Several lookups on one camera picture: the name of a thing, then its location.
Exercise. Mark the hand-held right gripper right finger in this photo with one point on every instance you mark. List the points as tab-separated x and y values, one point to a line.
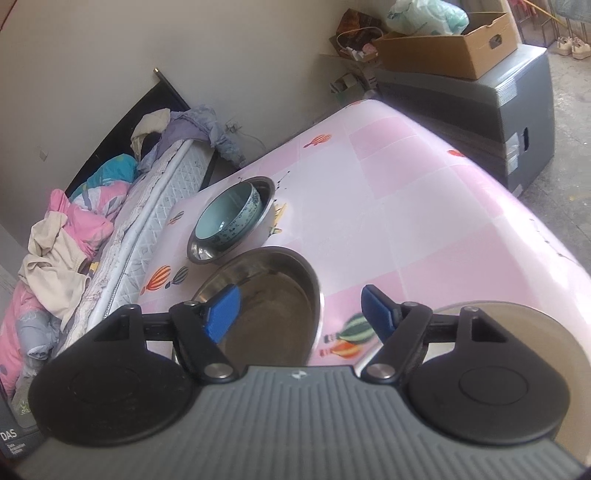
376	311

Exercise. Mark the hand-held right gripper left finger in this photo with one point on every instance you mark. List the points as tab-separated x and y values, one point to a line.
221	314

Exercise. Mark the medium steel bowl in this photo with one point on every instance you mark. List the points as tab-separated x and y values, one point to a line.
277	314

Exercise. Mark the teal patterned ceramic bowl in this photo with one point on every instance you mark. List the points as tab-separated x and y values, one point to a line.
217	217

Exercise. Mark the small steel bowl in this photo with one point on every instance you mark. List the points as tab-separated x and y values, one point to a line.
267	207

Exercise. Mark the pink printed tablecloth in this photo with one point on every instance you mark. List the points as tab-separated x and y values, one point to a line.
415	207

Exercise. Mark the white quilted mattress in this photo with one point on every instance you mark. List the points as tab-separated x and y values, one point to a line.
152	203

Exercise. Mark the pile of clothes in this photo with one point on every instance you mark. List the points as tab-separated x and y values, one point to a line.
90	226

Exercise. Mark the beige garment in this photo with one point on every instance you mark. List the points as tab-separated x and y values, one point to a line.
51	272

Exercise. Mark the purple grey cloth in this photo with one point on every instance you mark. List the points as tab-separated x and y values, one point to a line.
194	120

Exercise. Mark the white cloth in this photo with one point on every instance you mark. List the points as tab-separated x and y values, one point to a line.
152	122

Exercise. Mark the small white box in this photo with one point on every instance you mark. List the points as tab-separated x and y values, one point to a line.
346	83

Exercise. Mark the grey cabinet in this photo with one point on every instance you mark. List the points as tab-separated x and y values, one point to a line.
521	92

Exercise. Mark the brown cardboard box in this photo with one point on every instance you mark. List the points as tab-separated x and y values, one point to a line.
438	55

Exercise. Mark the teal plastic bag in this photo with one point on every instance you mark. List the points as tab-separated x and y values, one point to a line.
425	16

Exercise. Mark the black bed frame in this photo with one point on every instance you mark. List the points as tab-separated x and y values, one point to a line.
115	134

